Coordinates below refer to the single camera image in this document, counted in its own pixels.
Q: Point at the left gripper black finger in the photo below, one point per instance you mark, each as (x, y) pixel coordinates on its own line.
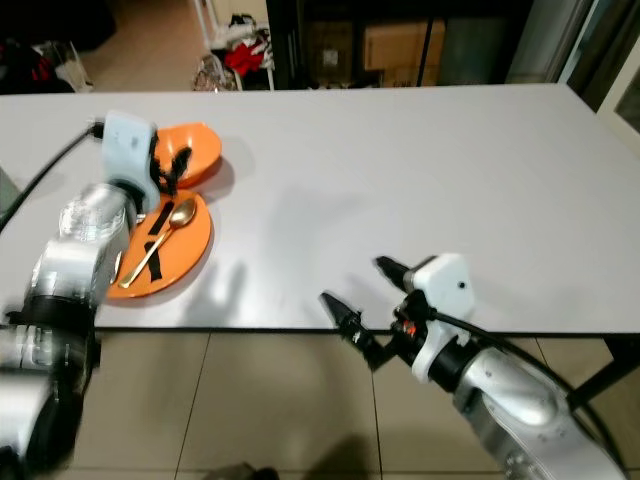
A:
(179, 166)
(154, 255)

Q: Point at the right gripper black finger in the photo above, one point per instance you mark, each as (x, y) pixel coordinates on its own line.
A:
(350, 320)
(396, 270)

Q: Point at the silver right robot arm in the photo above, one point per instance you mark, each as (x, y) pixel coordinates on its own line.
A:
(520, 400)

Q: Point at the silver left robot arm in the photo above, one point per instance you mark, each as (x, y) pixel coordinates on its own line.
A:
(65, 270)

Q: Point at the orange bowl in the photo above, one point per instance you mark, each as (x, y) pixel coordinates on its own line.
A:
(203, 145)

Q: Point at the orange plate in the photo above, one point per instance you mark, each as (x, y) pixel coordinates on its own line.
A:
(188, 250)

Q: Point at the gold spoon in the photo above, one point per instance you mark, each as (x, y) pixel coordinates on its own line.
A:
(183, 214)

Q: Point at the patterned bag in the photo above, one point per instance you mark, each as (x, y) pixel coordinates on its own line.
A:
(215, 73)

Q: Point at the red cloth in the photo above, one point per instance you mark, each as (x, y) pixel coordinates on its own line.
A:
(246, 55)

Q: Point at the white bag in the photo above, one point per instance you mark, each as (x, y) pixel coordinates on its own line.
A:
(72, 72)

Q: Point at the white rack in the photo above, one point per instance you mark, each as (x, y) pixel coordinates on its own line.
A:
(206, 25)

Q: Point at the green cup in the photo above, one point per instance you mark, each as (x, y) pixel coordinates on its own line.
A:
(7, 192)

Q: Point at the black sofa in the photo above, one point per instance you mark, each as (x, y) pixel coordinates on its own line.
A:
(50, 25)

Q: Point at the small dark cardboard box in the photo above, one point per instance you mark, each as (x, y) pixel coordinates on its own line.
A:
(330, 45)

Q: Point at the black table leg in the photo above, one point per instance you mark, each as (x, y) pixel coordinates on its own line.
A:
(605, 372)

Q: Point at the large cardboard box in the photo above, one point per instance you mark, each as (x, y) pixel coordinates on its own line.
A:
(400, 45)

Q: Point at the dark shelf cabinet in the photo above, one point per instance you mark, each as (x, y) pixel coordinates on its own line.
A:
(470, 45)

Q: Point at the grey curtain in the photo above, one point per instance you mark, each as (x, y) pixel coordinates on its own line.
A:
(548, 40)

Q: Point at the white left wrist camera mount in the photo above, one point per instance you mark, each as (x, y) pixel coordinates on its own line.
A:
(130, 145)

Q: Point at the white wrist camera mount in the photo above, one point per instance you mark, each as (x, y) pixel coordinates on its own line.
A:
(130, 145)
(450, 285)

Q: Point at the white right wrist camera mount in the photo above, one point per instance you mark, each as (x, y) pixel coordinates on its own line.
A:
(450, 285)

